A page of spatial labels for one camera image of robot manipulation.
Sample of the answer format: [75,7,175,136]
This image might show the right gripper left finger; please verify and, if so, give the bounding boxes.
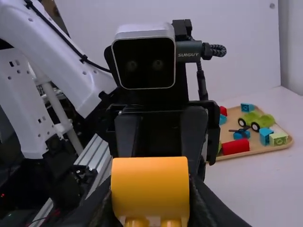
[87,183,124,227]

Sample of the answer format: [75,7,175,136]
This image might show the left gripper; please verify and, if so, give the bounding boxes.
[104,44,221,166]

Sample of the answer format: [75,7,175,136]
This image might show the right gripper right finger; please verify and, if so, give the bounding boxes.
[187,174,252,227]

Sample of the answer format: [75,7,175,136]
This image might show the yellow toy brick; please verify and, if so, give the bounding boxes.
[110,156,190,227]

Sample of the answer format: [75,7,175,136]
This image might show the silver rails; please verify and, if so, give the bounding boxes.
[33,133,114,227]

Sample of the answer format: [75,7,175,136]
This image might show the tan tray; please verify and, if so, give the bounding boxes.
[214,105,294,162]

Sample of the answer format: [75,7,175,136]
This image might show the blue sloped toy brick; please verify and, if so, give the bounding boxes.
[258,127,275,146]

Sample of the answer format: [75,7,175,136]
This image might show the pale green toy brick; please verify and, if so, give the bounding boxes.
[269,132,290,146]

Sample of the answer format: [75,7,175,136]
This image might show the green toy car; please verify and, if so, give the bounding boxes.
[237,111,277,132]

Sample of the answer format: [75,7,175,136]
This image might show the white toy brick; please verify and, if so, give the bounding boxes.
[269,124,286,135]

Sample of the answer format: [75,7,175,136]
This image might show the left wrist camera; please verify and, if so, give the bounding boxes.
[111,21,177,91]

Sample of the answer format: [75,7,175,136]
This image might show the blue brick with black propeller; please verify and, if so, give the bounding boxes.
[228,126,251,140]

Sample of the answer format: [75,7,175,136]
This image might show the black cable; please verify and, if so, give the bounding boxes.
[171,19,227,101]

